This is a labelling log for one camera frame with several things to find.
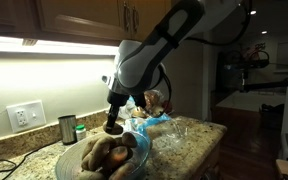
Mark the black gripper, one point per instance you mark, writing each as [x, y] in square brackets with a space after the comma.
[119, 99]

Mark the brown potato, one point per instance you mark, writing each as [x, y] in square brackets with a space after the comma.
[99, 151]
[88, 148]
[122, 171]
[87, 175]
[116, 156]
[129, 139]
[119, 129]

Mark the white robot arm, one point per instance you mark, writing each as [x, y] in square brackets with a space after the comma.
[144, 66]

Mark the white crumpled plastic bag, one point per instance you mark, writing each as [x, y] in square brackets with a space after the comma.
[125, 111]

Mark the clear and blue potato bag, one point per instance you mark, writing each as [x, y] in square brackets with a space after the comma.
[144, 123]

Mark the clear bag with brown produce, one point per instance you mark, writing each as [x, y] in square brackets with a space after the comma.
[152, 101]

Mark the clear glass bowl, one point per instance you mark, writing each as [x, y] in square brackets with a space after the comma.
[67, 160]

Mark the metal cup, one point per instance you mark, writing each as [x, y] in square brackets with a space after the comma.
[67, 130]

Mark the under cabinet light strip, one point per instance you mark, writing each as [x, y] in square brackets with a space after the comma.
[67, 48]

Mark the wooden upper cabinets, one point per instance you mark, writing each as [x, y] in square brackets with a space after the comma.
[84, 16]

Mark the red bicycle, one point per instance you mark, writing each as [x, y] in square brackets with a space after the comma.
[255, 50]

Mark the black trash bin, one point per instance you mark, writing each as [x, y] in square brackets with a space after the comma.
[272, 116]

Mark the round ceiling light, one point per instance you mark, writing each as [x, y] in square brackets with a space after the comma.
[252, 12]
[264, 32]

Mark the white outlet and switch plate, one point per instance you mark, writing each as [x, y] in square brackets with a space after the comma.
[34, 116]

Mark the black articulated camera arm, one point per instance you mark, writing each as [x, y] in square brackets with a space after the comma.
[267, 85]

